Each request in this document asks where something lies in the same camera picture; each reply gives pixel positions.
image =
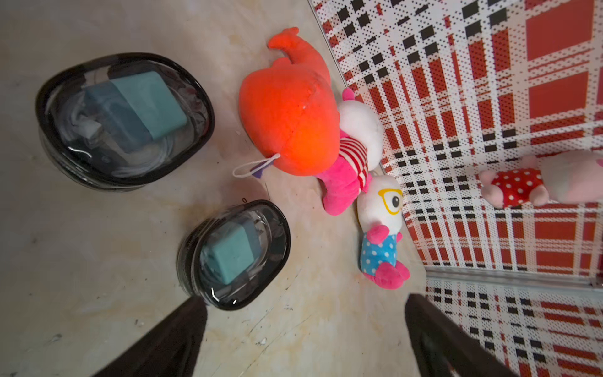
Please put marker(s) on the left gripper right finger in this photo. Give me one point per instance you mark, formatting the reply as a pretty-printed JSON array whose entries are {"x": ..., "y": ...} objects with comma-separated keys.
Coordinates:
[{"x": 441, "y": 347}]

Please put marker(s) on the teal charger top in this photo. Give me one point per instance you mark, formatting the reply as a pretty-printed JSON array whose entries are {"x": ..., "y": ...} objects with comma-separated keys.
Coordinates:
[{"x": 231, "y": 250}]

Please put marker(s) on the orange plush toy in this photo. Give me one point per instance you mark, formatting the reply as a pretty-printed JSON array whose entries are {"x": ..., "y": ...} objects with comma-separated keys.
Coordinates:
[{"x": 289, "y": 111}]

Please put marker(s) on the pink hanging plush toy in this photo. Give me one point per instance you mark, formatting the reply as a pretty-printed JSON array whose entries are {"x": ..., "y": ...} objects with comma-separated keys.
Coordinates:
[{"x": 568, "y": 178}]

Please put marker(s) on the pink striped plush doll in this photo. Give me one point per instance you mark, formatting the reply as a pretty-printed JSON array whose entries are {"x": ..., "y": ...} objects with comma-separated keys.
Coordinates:
[{"x": 360, "y": 152}]

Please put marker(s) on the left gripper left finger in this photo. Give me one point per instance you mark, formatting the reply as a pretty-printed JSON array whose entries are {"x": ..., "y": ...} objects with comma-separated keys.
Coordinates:
[{"x": 170, "y": 349}]

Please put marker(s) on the teal charger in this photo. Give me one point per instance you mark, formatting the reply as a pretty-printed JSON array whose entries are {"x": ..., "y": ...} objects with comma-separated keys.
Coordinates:
[
  {"x": 231, "y": 250},
  {"x": 136, "y": 110}
]

